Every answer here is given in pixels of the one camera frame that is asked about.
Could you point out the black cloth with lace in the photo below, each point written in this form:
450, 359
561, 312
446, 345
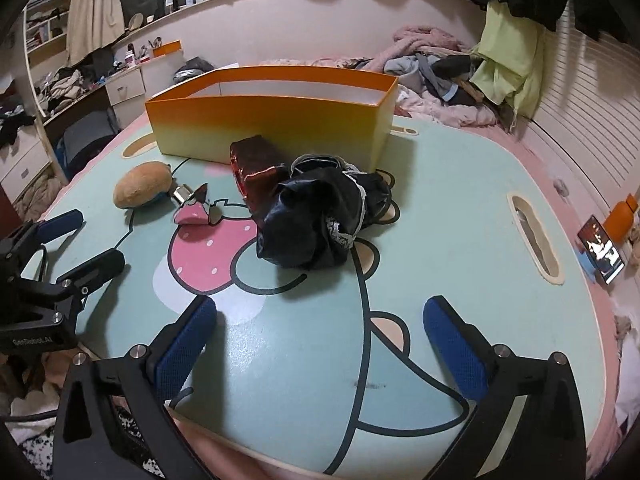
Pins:
300, 220

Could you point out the red foil packet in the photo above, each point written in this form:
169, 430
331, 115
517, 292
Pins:
255, 160

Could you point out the white dresser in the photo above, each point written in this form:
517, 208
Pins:
25, 165

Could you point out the pink toy with metal cap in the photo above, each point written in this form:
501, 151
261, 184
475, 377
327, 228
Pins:
192, 212

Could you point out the white wall shelf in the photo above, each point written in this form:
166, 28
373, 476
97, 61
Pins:
45, 30

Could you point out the small orange box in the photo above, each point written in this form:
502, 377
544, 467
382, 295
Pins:
167, 49

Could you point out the tan plush ball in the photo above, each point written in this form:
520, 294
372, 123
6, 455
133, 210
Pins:
137, 185

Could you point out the white drawer cabinet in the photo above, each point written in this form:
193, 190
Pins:
135, 85

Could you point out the dark suitcase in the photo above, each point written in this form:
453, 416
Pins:
85, 140

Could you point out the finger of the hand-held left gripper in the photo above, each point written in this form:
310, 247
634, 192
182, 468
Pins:
95, 267
62, 224

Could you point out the large orange cardboard box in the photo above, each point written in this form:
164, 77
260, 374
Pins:
250, 120

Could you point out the narrow beige curtain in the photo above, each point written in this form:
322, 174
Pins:
95, 10

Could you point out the orange bottle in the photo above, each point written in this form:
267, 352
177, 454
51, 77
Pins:
622, 217

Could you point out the pink floral duvet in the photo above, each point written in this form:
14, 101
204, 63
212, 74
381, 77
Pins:
450, 110

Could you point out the clothes pile on desk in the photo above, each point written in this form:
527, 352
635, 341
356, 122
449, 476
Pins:
65, 90

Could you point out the smartphone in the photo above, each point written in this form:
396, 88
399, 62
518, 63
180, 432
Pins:
602, 250

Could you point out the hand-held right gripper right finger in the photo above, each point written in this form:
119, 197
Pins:
455, 355

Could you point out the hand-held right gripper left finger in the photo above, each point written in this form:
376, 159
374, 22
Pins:
185, 345

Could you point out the blue phone stand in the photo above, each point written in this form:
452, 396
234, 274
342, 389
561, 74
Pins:
587, 262

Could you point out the light green hanging cloth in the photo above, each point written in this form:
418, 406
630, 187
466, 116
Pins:
510, 55

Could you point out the grey plastic bag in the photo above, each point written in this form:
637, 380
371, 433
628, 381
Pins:
192, 69

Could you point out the grey blue clothing pile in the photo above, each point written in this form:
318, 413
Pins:
435, 72

